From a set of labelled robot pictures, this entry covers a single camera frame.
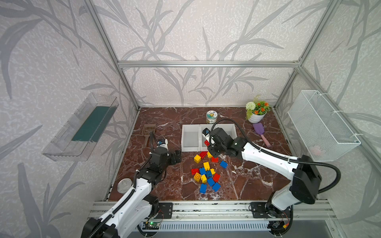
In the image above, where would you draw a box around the clear plastic wall tray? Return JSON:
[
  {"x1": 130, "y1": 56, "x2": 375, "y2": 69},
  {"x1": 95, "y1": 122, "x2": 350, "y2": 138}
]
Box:
[{"x1": 42, "y1": 93, "x2": 119, "y2": 162}]

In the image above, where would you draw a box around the blue lego centre pile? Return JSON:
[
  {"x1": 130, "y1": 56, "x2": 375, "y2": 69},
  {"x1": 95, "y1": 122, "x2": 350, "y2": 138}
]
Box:
[{"x1": 199, "y1": 168, "x2": 206, "y2": 175}]

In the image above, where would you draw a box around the small yellow lego brick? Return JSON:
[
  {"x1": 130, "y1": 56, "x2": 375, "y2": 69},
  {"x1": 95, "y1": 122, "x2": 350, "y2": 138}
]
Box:
[{"x1": 201, "y1": 175, "x2": 207, "y2": 183}]

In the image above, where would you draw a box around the blue lego brick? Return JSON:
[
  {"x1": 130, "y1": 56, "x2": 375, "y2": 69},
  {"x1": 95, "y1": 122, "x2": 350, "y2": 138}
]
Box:
[{"x1": 220, "y1": 161, "x2": 228, "y2": 169}]

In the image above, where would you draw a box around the blue lego bottom right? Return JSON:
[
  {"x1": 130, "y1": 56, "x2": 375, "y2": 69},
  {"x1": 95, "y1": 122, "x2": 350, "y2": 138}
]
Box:
[{"x1": 212, "y1": 182, "x2": 221, "y2": 192}]

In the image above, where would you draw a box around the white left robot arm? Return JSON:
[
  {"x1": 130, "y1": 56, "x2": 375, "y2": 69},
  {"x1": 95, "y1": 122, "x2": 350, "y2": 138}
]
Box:
[{"x1": 81, "y1": 132, "x2": 176, "y2": 238}]

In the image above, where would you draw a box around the brown slotted scoop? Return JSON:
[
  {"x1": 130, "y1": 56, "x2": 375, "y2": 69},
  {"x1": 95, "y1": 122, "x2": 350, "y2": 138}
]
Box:
[{"x1": 142, "y1": 124, "x2": 156, "y2": 148}]

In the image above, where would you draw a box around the blue lego pile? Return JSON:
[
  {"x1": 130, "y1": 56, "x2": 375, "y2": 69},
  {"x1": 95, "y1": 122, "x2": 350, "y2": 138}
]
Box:
[
  {"x1": 207, "y1": 178, "x2": 215, "y2": 187},
  {"x1": 199, "y1": 168, "x2": 206, "y2": 175}
]

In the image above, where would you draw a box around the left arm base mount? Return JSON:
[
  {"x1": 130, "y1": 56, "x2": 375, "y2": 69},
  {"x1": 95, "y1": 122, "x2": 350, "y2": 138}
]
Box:
[{"x1": 149, "y1": 202, "x2": 173, "y2": 219}]

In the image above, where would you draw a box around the purple and pink scoop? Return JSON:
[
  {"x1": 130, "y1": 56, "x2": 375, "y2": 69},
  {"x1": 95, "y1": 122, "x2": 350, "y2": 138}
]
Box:
[{"x1": 253, "y1": 123, "x2": 271, "y2": 148}]

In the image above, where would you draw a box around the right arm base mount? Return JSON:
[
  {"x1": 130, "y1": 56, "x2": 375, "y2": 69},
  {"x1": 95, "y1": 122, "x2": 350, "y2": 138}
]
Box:
[{"x1": 249, "y1": 202, "x2": 293, "y2": 220}]

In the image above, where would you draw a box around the aluminium front rail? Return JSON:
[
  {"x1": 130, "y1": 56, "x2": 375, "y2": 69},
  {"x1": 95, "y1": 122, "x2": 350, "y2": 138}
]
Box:
[{"x1": 86, "y1": 200, "x2": 338, "y2": 222}]

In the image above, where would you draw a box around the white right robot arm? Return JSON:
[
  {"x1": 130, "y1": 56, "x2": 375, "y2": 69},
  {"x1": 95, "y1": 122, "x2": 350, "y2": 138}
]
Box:
[{"x1": 202, "y1": 124, "x2": 341, "y2": 217}]

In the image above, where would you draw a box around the white three-compartment bin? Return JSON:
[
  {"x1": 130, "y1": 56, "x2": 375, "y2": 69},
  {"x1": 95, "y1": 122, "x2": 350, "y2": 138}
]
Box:
[{"x1": 181, "y1": 124, "x2": 237, "y2": 152}]

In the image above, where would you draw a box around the blue lego bottom left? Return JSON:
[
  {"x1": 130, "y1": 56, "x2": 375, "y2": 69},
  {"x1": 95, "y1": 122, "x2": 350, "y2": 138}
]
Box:
[{"x1": 200, "y1": 184, "x2": 207, "y2": 194}]

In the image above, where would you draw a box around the white pot with flowers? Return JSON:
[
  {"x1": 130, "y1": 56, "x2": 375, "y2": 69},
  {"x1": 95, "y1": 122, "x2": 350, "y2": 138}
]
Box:
[{"x1": 246, "y1": 95, "x2": 270, "y2": 124}]

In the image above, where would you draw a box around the green mat in tray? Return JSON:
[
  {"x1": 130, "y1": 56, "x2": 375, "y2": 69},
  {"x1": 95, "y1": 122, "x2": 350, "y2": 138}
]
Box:
[{"x1": 72, "y1": 106, "x2": 117, "y2": 142}]

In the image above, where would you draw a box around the yellow lego centre pile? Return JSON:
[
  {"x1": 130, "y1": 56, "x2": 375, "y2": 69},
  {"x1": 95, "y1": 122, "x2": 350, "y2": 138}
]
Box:
[{"x1": 203, "y1": 162, "x2": 210, "y2": 171}]

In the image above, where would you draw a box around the white wire mesh basket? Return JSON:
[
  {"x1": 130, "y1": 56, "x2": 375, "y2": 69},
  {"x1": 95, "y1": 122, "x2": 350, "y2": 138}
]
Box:
[{"x1": 288, "y1": 90, "x2": 361, "y2": 162}]

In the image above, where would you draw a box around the long red lego brick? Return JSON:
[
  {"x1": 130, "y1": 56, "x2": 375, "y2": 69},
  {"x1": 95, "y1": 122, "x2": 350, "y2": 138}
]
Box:
[{"x1": 199, "y1": 151, "x2": 207, "y2": 159}]

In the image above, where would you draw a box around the large yellow lego brick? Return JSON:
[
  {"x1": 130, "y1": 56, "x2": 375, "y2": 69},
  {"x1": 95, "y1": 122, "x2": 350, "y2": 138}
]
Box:
[{"x1": 193, "y1": 173, "x2": 201, "y2": 182}]

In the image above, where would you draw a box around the blue lego lower pile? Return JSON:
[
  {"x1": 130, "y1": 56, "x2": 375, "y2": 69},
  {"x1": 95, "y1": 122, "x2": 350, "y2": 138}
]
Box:
[{"x1": 207, "y1": 178, "x2": 215, "y2": 187}]

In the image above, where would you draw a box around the small labelled tin can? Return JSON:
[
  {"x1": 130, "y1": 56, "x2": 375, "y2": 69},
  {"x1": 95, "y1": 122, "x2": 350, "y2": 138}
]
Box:
[{"x1": 206, "y1": 110, "x2": 218, "y2": 124}]

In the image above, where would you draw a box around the red lego pile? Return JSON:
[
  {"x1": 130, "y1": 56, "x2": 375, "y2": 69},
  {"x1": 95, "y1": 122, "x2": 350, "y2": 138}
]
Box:
[
  {"x1": 191, "y1": 169, "x2": 200, "y2": 176},
  {"x1": 212, "y1": 173, "x2": 220, "y2": 182}
]

